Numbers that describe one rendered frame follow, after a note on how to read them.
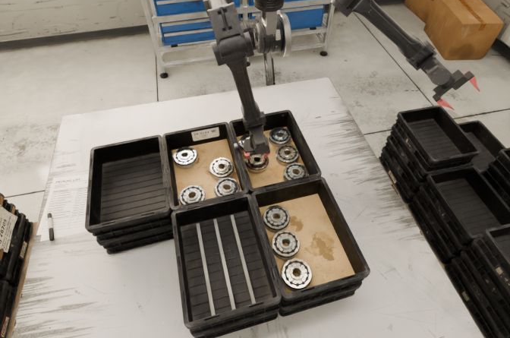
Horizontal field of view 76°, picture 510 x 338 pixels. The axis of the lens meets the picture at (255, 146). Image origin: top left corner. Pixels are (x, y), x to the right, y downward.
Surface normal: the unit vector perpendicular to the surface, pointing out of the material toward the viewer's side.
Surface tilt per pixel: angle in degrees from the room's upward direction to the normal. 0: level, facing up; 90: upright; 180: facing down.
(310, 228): 0
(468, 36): 89
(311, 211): 0
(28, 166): 0
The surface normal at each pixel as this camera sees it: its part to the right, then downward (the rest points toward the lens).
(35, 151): 0.00, -0.65
